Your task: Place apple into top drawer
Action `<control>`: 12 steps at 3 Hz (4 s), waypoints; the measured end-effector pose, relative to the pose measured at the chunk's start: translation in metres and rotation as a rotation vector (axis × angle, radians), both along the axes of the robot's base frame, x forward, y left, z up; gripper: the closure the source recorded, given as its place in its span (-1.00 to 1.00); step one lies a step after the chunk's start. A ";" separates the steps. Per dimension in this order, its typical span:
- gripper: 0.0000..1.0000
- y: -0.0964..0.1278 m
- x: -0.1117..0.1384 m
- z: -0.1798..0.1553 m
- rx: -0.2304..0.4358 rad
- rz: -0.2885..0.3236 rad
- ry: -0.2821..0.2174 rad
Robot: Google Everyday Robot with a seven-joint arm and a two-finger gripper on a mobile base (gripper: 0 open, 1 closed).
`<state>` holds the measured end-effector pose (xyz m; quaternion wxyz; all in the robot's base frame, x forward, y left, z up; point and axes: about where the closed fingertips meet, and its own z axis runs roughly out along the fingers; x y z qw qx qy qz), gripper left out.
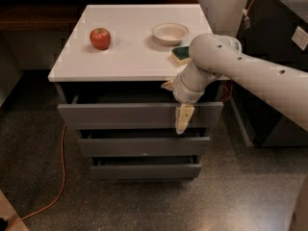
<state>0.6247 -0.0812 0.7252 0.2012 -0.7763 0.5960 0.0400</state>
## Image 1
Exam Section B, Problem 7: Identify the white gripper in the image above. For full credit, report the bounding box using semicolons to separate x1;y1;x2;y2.
161;68;207;134

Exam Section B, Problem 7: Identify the grey top drawer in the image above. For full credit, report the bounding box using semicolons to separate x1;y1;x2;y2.
58;95;223;130

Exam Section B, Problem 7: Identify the grey drawer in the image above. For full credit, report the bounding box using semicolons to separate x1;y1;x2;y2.
90;156;201;180
78;129;210;157
58;95;223;130

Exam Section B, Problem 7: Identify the red apple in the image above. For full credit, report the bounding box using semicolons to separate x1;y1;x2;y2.
90;28;111;50

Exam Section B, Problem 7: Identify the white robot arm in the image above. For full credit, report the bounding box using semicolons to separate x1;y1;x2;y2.
162;33;308;134

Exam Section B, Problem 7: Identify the grey bottom drawer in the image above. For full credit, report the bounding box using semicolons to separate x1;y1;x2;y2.
90;156;201;180

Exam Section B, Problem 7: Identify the white top drawer cabinet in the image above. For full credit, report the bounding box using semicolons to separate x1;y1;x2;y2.
47;4;233;103

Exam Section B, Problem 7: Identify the grey middle drawer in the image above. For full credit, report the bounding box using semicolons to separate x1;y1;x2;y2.
78;129;210;157

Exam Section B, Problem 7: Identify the green and yellow sponge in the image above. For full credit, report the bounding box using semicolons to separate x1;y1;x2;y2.
171;46;191;66

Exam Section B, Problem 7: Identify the white paper bowl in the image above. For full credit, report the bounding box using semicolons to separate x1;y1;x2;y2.
151;23;189;46

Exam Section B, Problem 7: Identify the dark wooden bench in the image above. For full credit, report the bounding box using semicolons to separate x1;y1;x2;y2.
0;0;197;32

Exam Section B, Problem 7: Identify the orange cable at wall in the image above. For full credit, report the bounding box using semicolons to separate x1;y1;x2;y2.
219;0;308;104

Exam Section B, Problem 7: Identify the orange cable on floor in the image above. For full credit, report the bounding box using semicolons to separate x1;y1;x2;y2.
5;124;68;231

